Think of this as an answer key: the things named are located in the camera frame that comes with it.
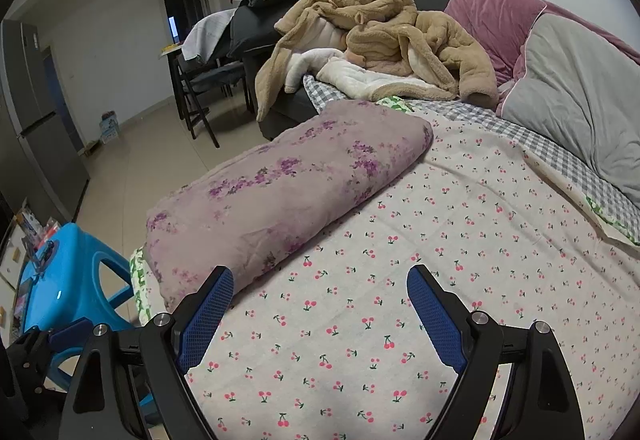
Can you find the cherry print bed sheet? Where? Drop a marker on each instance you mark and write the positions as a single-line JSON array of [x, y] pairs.
[[425, 245]]

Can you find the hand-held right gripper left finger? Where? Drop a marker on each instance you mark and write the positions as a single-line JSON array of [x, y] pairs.
[[207, 315]]

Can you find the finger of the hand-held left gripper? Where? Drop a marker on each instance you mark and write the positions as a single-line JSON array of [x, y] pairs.
[[72, 335]]

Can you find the white cloth on chair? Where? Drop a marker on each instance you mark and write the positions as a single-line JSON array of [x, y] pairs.
[[207, 33]]

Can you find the purple floral padded jacket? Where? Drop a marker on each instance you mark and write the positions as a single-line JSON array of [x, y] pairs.
[[280, 200]]

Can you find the white fleece garment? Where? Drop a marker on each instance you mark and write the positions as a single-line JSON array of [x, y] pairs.
[[350, 75]]

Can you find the dark doorway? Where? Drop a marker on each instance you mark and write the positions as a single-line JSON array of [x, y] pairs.
[[187, 5]]

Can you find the mauve velvet pillow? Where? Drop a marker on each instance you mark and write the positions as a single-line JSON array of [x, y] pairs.
[[485, 15]]

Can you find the grey quilt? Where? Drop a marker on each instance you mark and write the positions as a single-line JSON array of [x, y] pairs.
[[580, 90]]

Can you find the grey refrigerator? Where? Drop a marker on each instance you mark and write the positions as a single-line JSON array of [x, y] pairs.
[[40, 120]]

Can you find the dark dining table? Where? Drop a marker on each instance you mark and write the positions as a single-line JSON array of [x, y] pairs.
[[172, 58]]

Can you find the beige fleece blanket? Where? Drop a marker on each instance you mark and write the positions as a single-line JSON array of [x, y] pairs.
[[400, 40]]

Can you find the blue plastic stool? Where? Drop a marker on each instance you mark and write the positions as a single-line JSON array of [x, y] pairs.
[[65, 290]]

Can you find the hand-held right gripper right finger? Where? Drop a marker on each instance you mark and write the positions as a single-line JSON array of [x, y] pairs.
[[435, 320]]

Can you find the black wooden chair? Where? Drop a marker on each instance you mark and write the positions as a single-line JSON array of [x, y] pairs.
[[197, 88]]

